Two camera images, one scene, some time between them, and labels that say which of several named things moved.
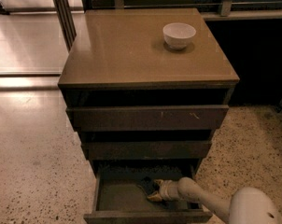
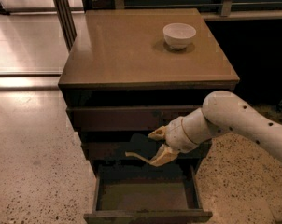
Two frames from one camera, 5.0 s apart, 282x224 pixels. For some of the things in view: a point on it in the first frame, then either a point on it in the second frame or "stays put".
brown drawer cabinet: [144, 108] stays put
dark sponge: [148, 185] to [142, 145]
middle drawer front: [146, 150] stays put
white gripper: [166, 190] to [176, 134]
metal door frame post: [63, 13] stays put
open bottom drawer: [121, 200] stays put
